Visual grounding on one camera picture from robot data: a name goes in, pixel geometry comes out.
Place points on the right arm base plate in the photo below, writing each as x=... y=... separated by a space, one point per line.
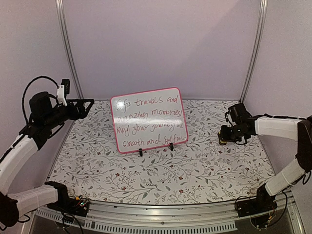
x=254 y=206

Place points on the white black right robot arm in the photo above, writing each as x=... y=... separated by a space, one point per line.
x=295 y=128

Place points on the left aluminium frame post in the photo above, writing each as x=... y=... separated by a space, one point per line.
x=67 y=47

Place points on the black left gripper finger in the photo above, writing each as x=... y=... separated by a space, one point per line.
x=84 y=109
x=84 y=102

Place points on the aluminium front rail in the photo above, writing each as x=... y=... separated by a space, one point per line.
x=208 y=218

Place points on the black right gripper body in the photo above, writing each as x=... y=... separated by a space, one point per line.
x=233 y=135

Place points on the pink framed whiteboard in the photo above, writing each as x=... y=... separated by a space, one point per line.
x=149 y=120

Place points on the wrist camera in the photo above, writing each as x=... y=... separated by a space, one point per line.
x=236 y=112
x=62 y=92

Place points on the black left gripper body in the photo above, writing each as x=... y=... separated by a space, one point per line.
x=72 y=114

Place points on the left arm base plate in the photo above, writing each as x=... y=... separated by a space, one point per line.
x=73 y=206

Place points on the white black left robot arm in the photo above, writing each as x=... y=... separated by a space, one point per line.
x=49 y=114

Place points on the floral patterned table mat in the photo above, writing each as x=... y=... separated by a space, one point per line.
x=198 y=171

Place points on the right aluminium frame post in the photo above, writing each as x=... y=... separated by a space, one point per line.
x=256 y=47

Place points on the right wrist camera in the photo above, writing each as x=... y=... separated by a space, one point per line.
x=236 y=112

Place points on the yellow whiteboard eraser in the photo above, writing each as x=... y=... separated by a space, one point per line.
x=221 y=142

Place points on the aluminium frame post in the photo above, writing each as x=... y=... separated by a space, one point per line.
x=67 y=47
x=256 y=47

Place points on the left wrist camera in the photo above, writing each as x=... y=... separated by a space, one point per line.
x=62 y=92

